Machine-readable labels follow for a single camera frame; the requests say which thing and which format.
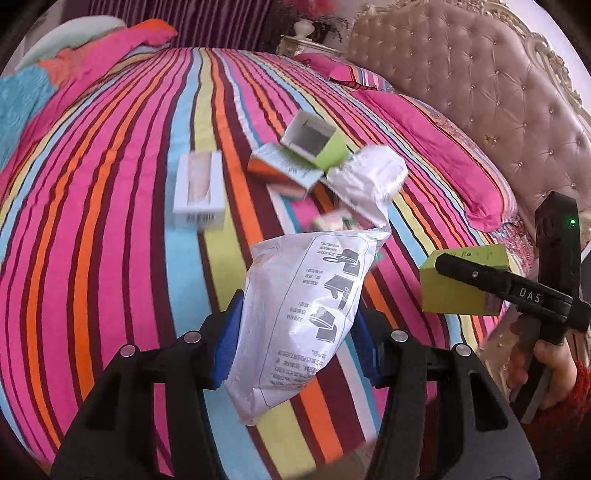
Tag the crumpled white plastic bag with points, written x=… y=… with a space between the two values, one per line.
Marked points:
x=369 y=180

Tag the tufted beige headboard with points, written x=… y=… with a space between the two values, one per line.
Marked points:
x=461 y=60

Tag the orange white box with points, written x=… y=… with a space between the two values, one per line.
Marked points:
x=263 y=168

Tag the small pink pillow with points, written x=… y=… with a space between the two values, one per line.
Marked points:
x=332 y=69

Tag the white printed plastic bag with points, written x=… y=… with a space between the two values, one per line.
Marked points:
x=295 y=323

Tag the large pink pillow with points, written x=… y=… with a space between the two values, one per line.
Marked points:
x=429 y=138

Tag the white vase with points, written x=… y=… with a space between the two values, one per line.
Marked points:
x=304 y=28

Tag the person's right forearm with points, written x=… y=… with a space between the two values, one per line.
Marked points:
x=572 y=429

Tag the dark purple curtain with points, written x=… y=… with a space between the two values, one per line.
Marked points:
x=207 y=23

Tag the small green white packet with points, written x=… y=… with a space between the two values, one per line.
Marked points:
x=330 y=222

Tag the open green white box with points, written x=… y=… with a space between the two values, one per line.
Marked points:
x=332 y=152

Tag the light green pillow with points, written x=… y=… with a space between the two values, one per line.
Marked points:
x=69 y=34

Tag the green carton box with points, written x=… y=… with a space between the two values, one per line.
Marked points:
x=452 y=295

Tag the red flowers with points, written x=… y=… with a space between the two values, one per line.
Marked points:
x=318 y=11

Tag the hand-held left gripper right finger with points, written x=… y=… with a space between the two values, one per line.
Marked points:
x=367 y=346

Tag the striped bed sheet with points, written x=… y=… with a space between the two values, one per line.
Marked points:
x=115 y=230

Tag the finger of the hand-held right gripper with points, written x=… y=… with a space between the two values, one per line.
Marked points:
x=471 y=274

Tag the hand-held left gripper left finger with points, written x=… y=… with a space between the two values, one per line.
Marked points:
x=228 y=341

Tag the person's right hand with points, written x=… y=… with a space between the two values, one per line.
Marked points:
x=561 y=369

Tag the white box with pink window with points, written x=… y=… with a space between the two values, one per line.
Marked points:
x=184 y=203

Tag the white nightstand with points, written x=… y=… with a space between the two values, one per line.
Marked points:
x=309 y=46

